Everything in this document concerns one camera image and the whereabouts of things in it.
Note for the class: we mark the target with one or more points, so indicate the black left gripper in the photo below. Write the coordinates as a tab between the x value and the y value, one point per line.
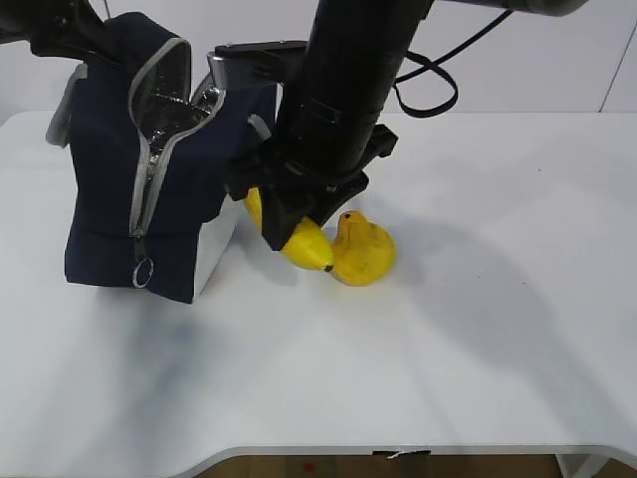
72	29

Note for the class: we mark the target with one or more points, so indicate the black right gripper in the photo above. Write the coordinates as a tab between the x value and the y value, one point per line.
293	190

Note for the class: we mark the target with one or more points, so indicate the yellow banana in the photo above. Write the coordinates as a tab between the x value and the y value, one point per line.
307	248

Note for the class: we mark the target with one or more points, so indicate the yellow pear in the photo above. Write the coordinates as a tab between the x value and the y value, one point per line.
364	252

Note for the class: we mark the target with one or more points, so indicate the navy blue lunch bag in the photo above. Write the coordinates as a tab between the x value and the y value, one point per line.
149	148

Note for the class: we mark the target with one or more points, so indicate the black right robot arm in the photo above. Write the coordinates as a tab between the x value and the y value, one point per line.
335	85

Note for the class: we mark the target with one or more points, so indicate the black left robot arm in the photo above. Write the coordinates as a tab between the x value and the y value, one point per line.
18	20

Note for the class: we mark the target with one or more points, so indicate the black tape on table edge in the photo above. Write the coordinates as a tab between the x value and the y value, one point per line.
401	455

